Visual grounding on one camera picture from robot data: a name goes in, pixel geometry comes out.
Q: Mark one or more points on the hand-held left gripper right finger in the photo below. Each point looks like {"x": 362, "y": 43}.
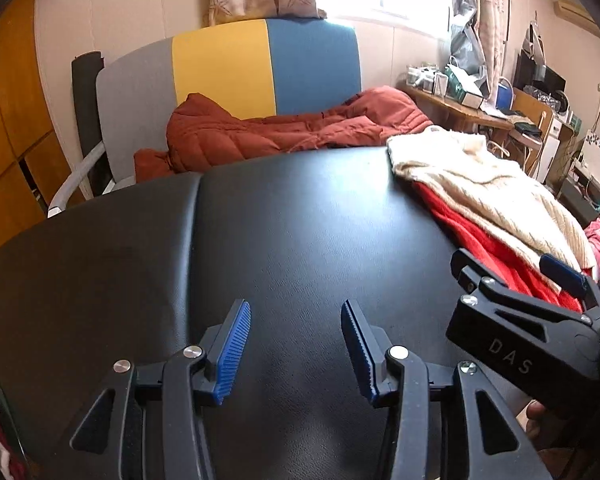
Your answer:
{"x": 357, "y": 355}

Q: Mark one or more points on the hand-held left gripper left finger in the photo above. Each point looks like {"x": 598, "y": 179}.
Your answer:
{"x": 232, "y": 355}

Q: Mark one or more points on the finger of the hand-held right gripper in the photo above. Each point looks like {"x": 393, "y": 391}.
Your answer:
{"x": 467, "y": 267}
{"x": 562, "y": 270}

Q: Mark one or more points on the cream knit sweater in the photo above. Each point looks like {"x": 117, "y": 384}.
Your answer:
{"x": 490, "y": 180}

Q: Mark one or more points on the person's right hand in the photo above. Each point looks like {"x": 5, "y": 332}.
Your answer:
{"x": 536, "y": 415}

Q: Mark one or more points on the red knit garment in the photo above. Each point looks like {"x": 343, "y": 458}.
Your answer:
{"x": 480, "y": 240}

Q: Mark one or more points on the white cabinet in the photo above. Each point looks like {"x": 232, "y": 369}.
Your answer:
{"x": 555, "y": 145}

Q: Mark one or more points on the cluttered wooden desk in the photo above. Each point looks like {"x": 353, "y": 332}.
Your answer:
{"x": 460, "y": 112}

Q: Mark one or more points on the wooden chair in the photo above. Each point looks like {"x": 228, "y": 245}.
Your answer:
{"x": 530, "y": 110}

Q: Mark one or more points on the green and white box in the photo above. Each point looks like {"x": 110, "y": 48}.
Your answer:
{"x": 465, "y": 90}

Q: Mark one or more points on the black monitor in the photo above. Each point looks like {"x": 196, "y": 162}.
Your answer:
{"x": 540, "y": 72}

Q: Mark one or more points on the rust red down jacket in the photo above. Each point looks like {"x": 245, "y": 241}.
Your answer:
{"x": 260, "y": 135}

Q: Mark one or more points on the grey plastic bag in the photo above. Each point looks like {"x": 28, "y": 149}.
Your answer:
{"x": 464, "y": 45}

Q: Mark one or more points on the grey yellow blue armchair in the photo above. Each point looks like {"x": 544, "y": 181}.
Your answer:
{"x": 220, "y": 70}

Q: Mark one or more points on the wooden wardrobe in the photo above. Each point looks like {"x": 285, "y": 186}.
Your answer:
{"x": 15, "y": 110}

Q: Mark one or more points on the wall air conditioner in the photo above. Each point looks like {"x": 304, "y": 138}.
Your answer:
{"x": 575, "y": 12}

